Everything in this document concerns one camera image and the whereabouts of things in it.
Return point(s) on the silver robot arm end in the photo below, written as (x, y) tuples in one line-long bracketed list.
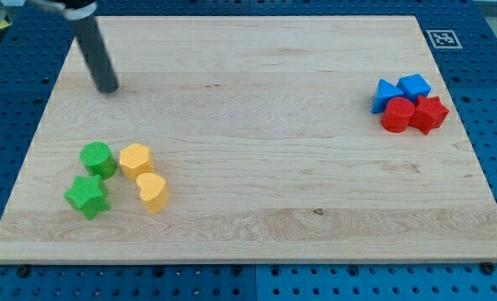
[(52, 5)]

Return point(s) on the yellow heart block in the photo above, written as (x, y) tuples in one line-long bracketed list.
[(154, 191)]

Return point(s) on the green star block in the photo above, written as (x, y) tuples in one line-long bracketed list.
[(88, 194)]

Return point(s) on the red star block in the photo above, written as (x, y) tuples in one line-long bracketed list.
[(429, 114)]

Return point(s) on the wooden board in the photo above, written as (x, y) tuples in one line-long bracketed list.
[(263, 131)]

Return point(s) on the yellow hexagon block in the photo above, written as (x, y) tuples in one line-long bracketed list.
[(135, 160)]

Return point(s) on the blue triangle block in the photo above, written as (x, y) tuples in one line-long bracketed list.
[(384, 92)]

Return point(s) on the green cylinder block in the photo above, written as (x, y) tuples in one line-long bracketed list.
[(98, 160)]

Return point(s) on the red cylinder block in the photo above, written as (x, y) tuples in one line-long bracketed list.
[(397, 114)]

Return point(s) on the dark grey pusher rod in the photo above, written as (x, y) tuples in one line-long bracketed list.
[(92, 46)]

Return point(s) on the blue cube block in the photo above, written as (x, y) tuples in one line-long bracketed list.
[(414, 86)]

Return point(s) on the white fiducial marker tag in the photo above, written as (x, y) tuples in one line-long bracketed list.
[(444, 39)]

